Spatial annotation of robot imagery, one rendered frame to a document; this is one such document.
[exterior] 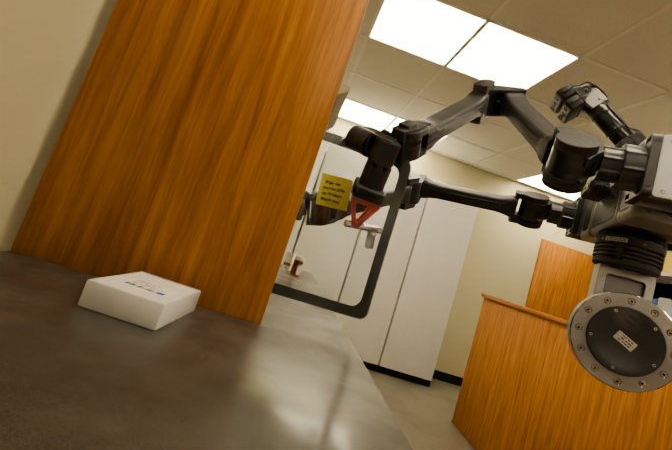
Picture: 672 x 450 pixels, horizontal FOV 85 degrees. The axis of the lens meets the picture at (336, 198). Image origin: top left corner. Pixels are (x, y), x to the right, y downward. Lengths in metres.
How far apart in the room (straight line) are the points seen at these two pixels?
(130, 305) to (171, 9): 0.60
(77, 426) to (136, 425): 0.04
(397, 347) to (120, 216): 3.75
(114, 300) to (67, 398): 0.23
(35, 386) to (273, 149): 0.54
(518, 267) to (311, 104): 4.69
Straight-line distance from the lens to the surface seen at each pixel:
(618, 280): 1.11
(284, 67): 0.85
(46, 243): 0.90
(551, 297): 5.56
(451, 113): 0.97
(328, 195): 0.87
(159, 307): 0.61
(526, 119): 1.01
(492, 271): 5.12
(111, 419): 0.41
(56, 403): 0.42
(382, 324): 4.21
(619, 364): 1.03
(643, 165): 0.87
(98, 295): 0.65
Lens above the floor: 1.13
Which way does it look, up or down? 7 degrees up
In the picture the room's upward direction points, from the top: 18 degrees clockwise
